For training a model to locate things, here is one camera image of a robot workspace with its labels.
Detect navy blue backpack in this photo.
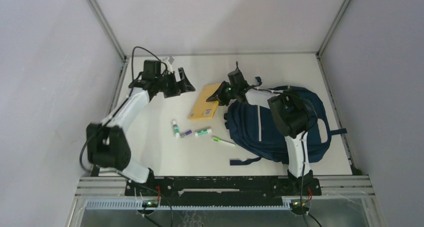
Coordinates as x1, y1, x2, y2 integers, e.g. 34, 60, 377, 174
223, 86, 347, 166

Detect purple capped small tube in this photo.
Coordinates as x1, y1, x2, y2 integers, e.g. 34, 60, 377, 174
180, 130, 192, 138

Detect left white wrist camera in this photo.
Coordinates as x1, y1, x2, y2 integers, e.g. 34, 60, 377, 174
161, 56, 174, 74

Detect green white glue stick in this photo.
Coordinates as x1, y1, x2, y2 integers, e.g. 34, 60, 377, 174
171, 120, 181, 138

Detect white slotted cable duct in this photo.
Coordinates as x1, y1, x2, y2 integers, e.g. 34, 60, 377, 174
85, 199, 292, 211

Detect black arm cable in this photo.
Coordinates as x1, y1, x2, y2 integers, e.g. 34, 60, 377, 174
78, 46, 167, 173
234, 61, 316, 227

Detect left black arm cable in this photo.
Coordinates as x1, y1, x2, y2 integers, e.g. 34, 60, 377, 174
78, 46, 167, 173

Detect yellow paperback book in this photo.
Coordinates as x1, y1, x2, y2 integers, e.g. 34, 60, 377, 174
188, 83, 221, 121

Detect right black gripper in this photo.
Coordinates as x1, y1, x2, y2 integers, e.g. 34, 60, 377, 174
207, 80, 239, 106

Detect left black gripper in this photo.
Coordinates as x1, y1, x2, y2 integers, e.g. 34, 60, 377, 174
155, 68, 195, 99

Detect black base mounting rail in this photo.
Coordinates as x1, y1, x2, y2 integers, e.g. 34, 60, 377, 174
124, 175, 322, 206

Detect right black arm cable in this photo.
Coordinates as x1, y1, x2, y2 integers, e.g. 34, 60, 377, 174
234, 61, 316, 227

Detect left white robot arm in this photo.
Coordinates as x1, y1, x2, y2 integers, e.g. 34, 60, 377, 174
85, 58, 196, 196

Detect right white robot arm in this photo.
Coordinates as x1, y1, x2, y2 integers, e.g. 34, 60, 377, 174
207, 69, 313, 195

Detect green capped marker pen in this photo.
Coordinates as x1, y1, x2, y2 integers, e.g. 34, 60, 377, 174
212, 136, 236, 147

